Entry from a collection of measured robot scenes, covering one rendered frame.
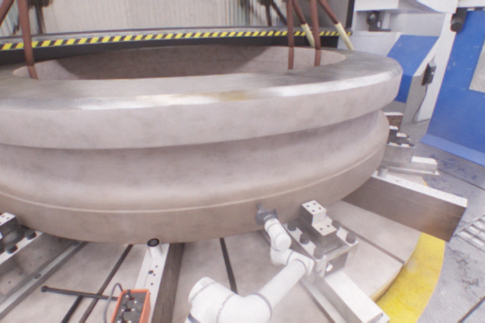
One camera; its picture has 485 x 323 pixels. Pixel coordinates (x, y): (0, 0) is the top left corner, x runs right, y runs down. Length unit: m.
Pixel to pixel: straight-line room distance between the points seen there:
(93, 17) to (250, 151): 3.29
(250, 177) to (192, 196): 0.38
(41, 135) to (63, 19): 2.86
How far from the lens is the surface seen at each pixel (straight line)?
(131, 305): 1.40
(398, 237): 2.61
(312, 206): 1.79
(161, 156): 1.55
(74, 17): 4.35
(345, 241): 1.83
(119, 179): 1.72
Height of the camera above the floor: 1.89
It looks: 27 degrees down
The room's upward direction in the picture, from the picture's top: 1 degrees counter-clockwise
